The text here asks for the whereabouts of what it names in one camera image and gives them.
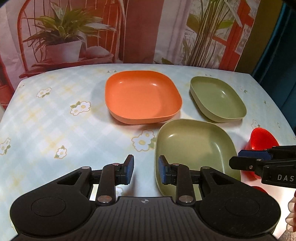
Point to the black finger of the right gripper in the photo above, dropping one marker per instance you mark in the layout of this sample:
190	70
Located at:
255	161

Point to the small green square plate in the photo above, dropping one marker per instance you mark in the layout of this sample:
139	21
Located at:
217	100

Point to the teal curtain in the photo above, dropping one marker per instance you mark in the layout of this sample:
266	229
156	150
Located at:
275	71

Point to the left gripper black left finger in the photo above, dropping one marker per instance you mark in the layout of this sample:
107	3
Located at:
112	175

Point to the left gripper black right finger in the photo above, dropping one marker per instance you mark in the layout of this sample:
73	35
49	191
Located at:
207	186

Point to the floral checked tablecloth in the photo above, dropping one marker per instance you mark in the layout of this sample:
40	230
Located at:
58	121

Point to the orange square plate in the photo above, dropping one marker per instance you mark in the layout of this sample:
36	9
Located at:
140	97

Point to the large green square plate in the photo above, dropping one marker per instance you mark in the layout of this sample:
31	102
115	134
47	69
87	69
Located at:
195	144

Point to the person's right hand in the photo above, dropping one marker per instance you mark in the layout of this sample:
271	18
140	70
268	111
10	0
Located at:
291	218

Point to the printed room scene backdrop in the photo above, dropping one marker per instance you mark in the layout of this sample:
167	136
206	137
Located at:
227	35

